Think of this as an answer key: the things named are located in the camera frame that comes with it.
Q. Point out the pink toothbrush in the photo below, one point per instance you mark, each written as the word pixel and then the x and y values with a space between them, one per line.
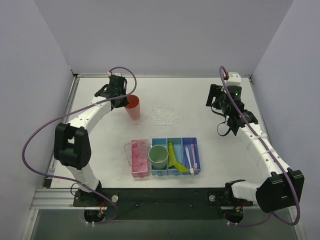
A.
pixel 195 165

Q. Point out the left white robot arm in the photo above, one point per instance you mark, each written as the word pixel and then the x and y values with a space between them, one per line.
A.
pixel 72 146

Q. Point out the purple-blue storage bin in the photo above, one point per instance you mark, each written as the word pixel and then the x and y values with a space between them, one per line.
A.
pixel 191 155

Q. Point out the white toothbrush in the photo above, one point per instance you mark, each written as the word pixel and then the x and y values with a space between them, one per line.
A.
pixel 191 170

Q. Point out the yellow-green toothpaste tube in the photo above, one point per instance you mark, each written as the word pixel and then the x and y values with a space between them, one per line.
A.
pixel 172 160
pixel 181 168

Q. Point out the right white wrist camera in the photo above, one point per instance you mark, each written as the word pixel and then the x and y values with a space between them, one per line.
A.
pixel 233 79

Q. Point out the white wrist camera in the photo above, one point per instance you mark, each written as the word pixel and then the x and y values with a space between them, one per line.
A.
pixel 109 73
pixel 233 79

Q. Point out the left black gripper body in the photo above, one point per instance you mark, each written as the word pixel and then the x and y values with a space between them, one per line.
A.
pixel 122 101

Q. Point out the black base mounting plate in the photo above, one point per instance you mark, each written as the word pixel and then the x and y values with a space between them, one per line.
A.
pixel 161 203

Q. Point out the light blue bin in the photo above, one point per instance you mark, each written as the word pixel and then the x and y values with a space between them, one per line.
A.
pixel 159 172
pixel 178 151

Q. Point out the orange plastic cup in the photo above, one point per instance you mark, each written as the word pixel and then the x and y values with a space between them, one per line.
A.
pixel 133 107

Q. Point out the clear textured plastic box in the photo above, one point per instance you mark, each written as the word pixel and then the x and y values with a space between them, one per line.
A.
pixel 137 149

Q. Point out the light blue bin middle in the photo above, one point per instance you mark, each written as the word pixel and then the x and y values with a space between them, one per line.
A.
pixel 178 151

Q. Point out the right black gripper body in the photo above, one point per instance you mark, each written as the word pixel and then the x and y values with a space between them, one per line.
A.
pixel 213 93

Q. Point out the green plastic cup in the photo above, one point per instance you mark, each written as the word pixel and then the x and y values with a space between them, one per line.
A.
pixel 158 156

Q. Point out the clear textured oval tray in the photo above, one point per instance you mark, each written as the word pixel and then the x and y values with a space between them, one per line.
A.
pixel 157 116

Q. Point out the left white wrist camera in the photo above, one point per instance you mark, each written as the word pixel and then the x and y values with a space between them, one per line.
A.
pixel 109 73

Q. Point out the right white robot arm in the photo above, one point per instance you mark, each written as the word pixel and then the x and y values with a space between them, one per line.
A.
pixel 282 186

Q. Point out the pink storage bin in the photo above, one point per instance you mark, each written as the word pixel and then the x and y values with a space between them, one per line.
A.
pixel 140 168

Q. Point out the light blue bin left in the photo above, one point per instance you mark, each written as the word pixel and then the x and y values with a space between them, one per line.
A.
pixel 159 172

